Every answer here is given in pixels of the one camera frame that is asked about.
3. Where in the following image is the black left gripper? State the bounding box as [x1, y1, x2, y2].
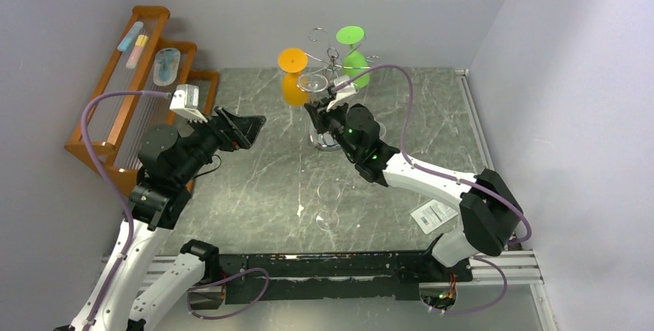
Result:
[176, 106, 266, 184]

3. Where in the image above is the clear stemmed wine glass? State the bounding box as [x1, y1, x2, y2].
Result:
[297, 73, 329, 105]

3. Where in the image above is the orange plastic wine glass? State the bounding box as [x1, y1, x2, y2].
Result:
[278, 47, 309, 106]

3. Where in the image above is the green plastic wine glass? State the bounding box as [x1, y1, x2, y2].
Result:
[336, 25, 369, 79]

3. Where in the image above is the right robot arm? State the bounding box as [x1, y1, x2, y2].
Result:
[304, 100, 524, 281]

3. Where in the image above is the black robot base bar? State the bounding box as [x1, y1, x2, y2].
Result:
[191, 250, 472, 309]

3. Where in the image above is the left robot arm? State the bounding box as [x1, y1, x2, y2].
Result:
[63, 107, 266, 330]

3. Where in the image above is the chrome wine glass rack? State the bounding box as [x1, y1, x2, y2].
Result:
[305, 27, 382, 152]

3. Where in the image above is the blue blister pack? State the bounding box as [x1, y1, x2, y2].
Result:
[153, 47, 180, 86]

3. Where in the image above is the pastel toothbrush package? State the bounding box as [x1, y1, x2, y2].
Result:
[117, 21, 149, 69]

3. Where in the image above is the white printed package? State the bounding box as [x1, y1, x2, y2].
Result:
[410, 200, 458, 235]

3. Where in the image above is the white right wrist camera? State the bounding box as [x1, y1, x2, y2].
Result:
[326, 75, 359, 112]

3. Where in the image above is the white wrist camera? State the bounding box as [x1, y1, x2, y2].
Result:
[169, 84, 209, 123]
[326, 75, 359, 112]

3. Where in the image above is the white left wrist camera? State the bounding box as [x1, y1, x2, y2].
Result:
[169, 84, 209, 123]

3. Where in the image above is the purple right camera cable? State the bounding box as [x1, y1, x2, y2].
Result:
[347, 64, 534, 248]

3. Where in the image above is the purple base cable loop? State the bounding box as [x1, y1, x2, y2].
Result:
[176, 267, 271, 321]

